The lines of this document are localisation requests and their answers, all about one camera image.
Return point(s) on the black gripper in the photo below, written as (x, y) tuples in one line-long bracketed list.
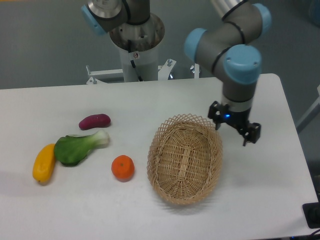
[(236, 115)]

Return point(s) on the green bok choy vegetable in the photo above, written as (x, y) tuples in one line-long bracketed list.
[(71, 150)]

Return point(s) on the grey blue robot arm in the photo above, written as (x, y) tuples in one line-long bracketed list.
[(226, 53)]

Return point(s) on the oval wicker basket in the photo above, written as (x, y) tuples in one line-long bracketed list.
[(185, 159)]

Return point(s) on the black device at table edge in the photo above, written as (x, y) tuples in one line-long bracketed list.
[(312, 214)]

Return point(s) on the orange mandarin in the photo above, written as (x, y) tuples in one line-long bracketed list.
[(123, 168)]

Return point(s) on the purple sweet potato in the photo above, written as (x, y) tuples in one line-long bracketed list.
[(95, 121)]

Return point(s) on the yellow mango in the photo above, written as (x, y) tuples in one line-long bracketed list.
[(44, 165)]

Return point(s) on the white metal bracket post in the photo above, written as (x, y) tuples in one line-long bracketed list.
[(195, 70)]

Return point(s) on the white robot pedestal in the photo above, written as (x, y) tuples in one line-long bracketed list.
[(138, 47)]

